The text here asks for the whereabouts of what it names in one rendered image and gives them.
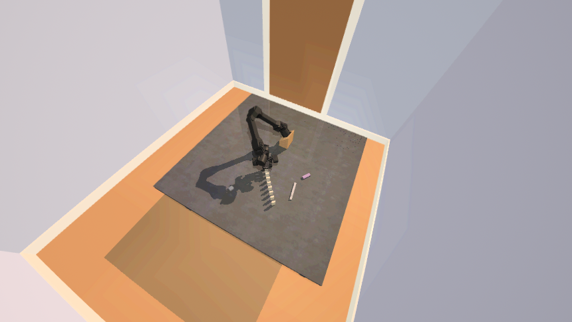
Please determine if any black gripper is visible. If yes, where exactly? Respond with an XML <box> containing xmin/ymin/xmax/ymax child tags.
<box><xmin>252</xmin><ymin>155</ymin><xmax>278</xmax><ymax>166</ymax></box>

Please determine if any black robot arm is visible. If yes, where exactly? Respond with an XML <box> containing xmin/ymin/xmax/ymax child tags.
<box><xmin>246</xmin><ymin>105</ymin><xmax>291</xmax><ymax>169</ymax></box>

